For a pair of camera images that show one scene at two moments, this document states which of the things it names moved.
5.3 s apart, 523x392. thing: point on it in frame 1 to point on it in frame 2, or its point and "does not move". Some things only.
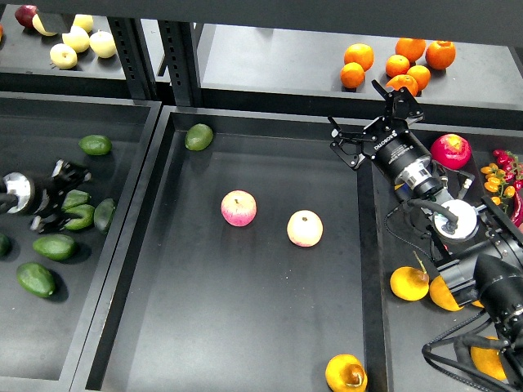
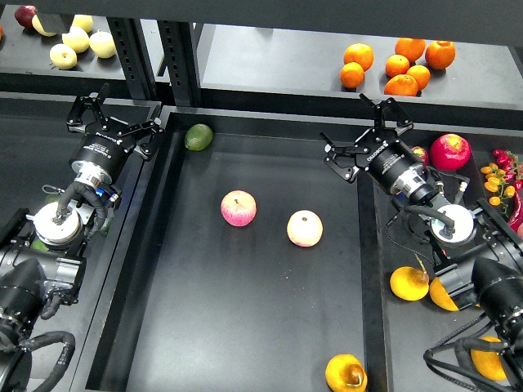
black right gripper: [387, 140] to [385, 161]
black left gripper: [40, 197] to [107, 149]
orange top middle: [412, 48] does not move
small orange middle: [396, 64] does not move
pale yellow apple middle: [77, 38] does not move
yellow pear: [345, 373] does not move
